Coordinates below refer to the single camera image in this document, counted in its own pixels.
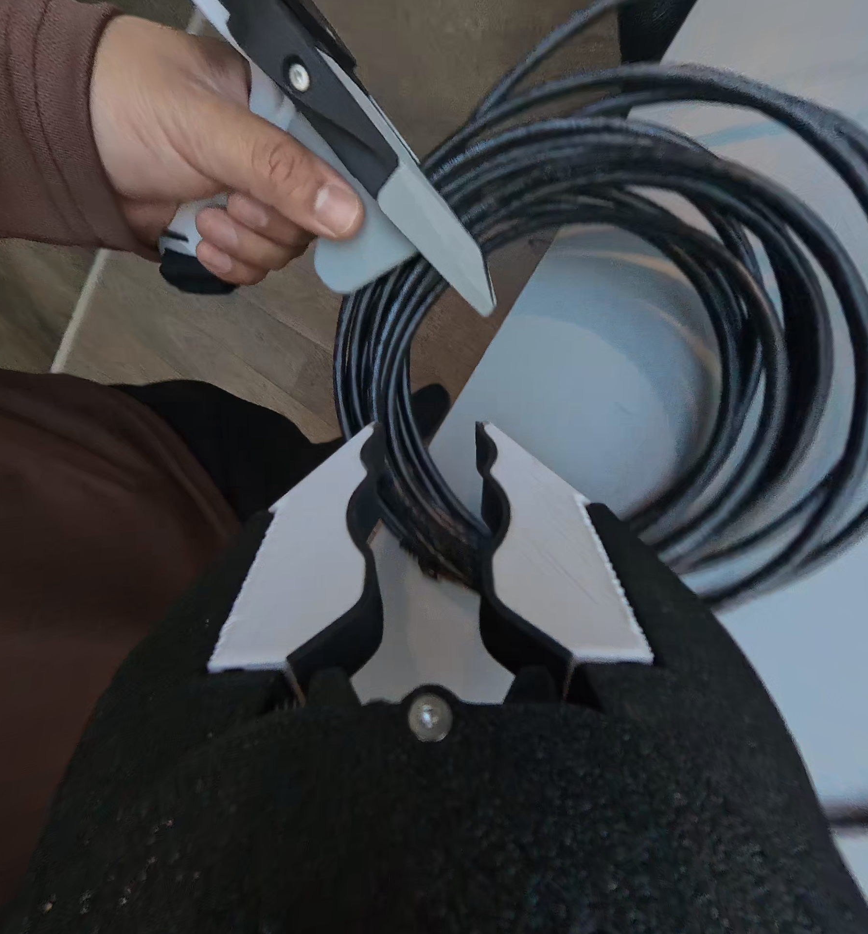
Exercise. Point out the grey desk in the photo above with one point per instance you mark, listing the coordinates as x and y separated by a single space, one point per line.
623 365

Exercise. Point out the person's black shoe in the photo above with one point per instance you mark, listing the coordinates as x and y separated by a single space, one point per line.
430 408

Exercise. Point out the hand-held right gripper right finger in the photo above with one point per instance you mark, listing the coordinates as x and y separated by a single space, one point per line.
572 584

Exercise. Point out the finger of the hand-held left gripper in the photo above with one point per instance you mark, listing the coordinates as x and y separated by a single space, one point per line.
434 219

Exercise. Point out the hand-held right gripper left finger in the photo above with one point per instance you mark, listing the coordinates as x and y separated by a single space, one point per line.
295 584

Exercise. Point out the person's left hand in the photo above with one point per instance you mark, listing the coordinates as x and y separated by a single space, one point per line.
171 124

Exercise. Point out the person's dark trousered leg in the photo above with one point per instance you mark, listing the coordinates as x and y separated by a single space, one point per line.
259 445

